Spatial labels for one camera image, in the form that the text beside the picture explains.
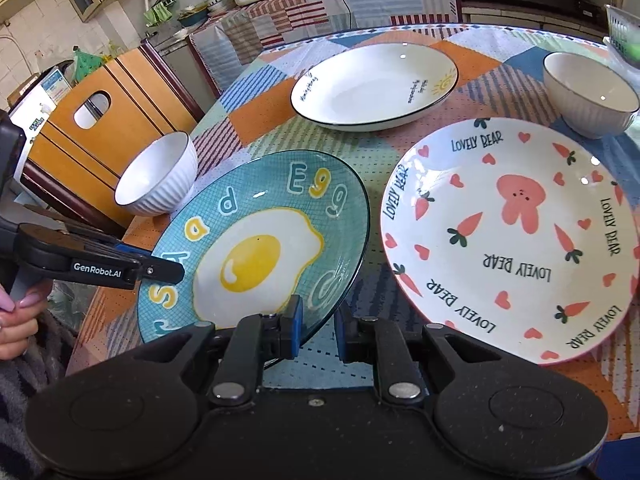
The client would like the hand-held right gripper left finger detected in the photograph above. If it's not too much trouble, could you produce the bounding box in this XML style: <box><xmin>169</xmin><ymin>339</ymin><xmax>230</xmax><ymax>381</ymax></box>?
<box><xmin>146</xmin><ymin>295</ymin><xmax>305</xmax><ymax>408</ymax></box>

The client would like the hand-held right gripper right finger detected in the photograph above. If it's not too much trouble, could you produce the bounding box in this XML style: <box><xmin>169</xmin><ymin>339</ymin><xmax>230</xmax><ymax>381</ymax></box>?
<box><xmin>335</xmin><ymin>304</ymin><xmax>498</xmax><ymax>408</ymax></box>

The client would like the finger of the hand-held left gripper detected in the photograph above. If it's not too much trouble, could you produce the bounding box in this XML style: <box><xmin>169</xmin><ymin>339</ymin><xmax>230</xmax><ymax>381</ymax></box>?
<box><xmin>65</xmin><ymin>232</ymin><xmax>152</xmax><ymax>262</ymax></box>
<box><xmin>136</xmin><ymin>256</ymin><xmax>186</xmax><ymax>286</ymax></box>

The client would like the white ribbed bowl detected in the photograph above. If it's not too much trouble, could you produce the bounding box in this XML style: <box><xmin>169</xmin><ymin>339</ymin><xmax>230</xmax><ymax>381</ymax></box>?
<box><xmin>114</xmin><ymin>131</ymin><xmax>199</xmax><ymax>217</ymax></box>
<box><xmin>543</xmin><ymin>51</ymin><xmax>640</xmax><ymax>140</ymax></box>

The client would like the blue fried egg plate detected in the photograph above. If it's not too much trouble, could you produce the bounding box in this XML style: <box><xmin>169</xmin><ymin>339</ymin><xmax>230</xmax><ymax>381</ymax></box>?
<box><xmin>137</xmin><ymin>150</ymin><xmax>371</xmax><ymax>373</ymax></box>

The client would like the white pink bunny plate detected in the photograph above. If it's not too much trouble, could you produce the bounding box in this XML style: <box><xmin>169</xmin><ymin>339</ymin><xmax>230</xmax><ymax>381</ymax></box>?
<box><xmin>380</xmin><ymin>117</ymin><xmax>640</xmax><ymax>366</ymax></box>

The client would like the white black-rimmed deep plate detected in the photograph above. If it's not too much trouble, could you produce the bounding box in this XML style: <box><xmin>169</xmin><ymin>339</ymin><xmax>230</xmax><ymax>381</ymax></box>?
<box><xmin>291</xmin><ymin>42</ymin><xmax>459</xmax><ymax>132</ymax></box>

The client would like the person's left hand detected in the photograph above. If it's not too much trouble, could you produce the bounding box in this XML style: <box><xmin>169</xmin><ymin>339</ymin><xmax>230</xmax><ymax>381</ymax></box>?
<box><xmin>0</xmin><ymin>279</ymin><xmax>54</xmax><ymax>361</ymax></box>

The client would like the orange wooden chair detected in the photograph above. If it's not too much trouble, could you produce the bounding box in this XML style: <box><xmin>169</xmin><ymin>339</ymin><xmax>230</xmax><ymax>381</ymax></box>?
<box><xmin>22</xmin><ymin>42</ymin><xmax>202</xmax><ymax>233</ymax></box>

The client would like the white refrigerator with stickers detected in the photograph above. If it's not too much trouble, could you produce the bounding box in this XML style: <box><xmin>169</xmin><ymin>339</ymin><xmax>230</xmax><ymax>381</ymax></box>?
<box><xmin>7</xmin><ymin>65</ymin><xmax>76</xmax><ymax>133</ymax></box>

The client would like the green dish cloth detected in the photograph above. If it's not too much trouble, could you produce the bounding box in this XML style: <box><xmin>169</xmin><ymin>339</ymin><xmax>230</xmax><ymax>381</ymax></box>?
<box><xmin>144</xmin><ymin>1</ymin><xmax>177</xmax><ymax>27</ymax></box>

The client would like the green basin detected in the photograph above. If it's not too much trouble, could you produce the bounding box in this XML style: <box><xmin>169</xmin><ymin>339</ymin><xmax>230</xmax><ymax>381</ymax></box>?
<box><xmin>176</xmin><ymin>5</ymin><xmax>209</xmax><ymax>29</ymax></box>

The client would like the striped patchwork counter cloth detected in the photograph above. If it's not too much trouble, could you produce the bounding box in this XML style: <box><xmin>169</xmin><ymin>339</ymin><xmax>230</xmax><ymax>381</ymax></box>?
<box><xmin>189</xmin><ymin>0</ymin><xmax>462</xmax><ymax>97</ymax></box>

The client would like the clear plastic basket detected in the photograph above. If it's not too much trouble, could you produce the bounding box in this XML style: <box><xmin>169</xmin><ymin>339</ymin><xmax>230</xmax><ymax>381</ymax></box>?
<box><xmin>604</xmin><ymin>4</ymin><xmax>640</xmax><ymax>68</ymax></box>

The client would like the black power cable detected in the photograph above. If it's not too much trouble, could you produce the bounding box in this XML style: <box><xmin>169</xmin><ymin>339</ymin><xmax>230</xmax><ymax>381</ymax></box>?
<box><xmin>327</xmin><ymin>0</ymin><xmax>357</xmax><ymax>30</ymax></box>

